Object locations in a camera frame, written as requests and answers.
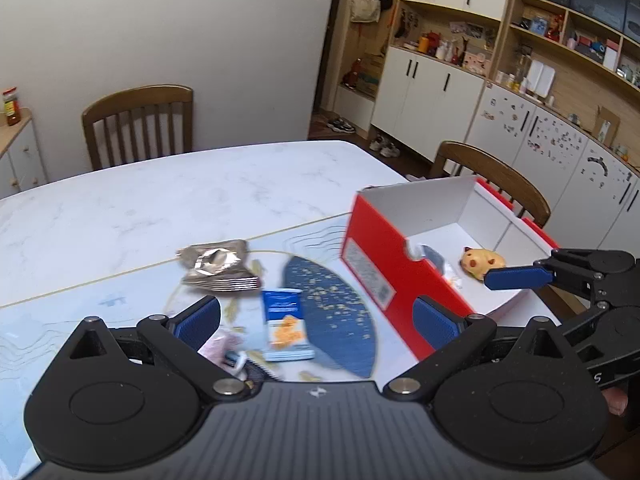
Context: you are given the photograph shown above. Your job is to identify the pink bread packet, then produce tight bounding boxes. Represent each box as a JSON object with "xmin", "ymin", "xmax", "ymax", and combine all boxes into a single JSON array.
[{"xmin": 198, "ymin": 328, "xmax": 247, "ymax": 379}]

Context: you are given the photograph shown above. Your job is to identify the silver foil snack bag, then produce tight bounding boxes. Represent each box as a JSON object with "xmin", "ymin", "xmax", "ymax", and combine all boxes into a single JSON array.
[{"xmin": 177, "ymin": 240, "xmax": 262, "ymax": 294}]

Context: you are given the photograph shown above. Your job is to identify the blue cracker packet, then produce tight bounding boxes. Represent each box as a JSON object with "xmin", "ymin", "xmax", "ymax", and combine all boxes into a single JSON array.
[{"xmin": 262, "ymin": 288, "xmax": 314, "ymax": 362}]

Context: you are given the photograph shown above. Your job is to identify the yellow cat toy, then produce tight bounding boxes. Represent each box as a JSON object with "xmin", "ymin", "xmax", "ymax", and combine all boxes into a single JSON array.
[{"xmin": 459, "ymin": 247, "xmax": 506, "ymax": 282}]

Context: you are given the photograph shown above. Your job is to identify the red white cardboard box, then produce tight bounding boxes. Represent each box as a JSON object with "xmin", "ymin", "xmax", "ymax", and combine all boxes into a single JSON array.
[{"xmin": 341, "ymin": 177, "xmax": 556, "ymax": 359}]

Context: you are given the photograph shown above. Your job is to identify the blue patterned table mat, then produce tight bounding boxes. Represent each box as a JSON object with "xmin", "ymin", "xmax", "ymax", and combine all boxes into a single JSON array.
[{"xmin": 1, "ymin": 214, "xmax": 416, "ymax": 479}]

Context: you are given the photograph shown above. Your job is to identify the wooden chair at right side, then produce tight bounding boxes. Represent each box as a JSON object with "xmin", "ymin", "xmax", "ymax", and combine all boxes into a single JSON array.
[{"xmin": 428, "ymin": 141, "xmax": 551, "ymax": 228}]

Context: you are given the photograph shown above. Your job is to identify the wooden chair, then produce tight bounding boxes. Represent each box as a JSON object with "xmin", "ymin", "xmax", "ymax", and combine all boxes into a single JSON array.
[
  {"xmin": 81, "ymin": 84, "xmax": 194, "ymax": 171},
  {"xmin": 428, "ymin": 141, "xmax": 551, "ymax": 228}
]

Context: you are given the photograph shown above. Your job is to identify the wooden chair at far side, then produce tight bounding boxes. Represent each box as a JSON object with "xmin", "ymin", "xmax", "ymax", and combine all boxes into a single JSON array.
[{"xmin": 81, "ymin": 84, "xmax": 194, "ymax": 171}]

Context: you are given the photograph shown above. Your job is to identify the black sneakers on floor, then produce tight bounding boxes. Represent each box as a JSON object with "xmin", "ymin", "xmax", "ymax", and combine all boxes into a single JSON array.
[{"xmin": 326, "ymin": 117, "xmax": 356, "ymax": 134}]

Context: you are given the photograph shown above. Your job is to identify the white low side cabinet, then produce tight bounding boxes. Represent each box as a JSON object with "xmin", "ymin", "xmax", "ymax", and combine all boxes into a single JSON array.
[{"xmin": 0, "ymin": 108, "xmax": 48, "ymax": 200}]

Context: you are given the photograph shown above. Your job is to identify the red lid sauce jar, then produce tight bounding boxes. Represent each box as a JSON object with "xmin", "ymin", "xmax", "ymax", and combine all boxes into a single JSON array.
[{"xmin": 2, "ymin": 87, "xmax": 22, "ymax": 126}]

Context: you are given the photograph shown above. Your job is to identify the hanging tote bag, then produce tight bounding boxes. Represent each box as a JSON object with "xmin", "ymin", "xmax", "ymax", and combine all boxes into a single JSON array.
[{"xmin": 349, "ymin": 0, "xmax": 382, "ymax": 24}]

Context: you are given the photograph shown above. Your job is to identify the white wall cabinet unit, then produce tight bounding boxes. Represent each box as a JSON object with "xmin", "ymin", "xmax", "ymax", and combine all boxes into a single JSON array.
[{"xmin": 371, "ymin": 0, "xmax": 639, "ymax": 252}]

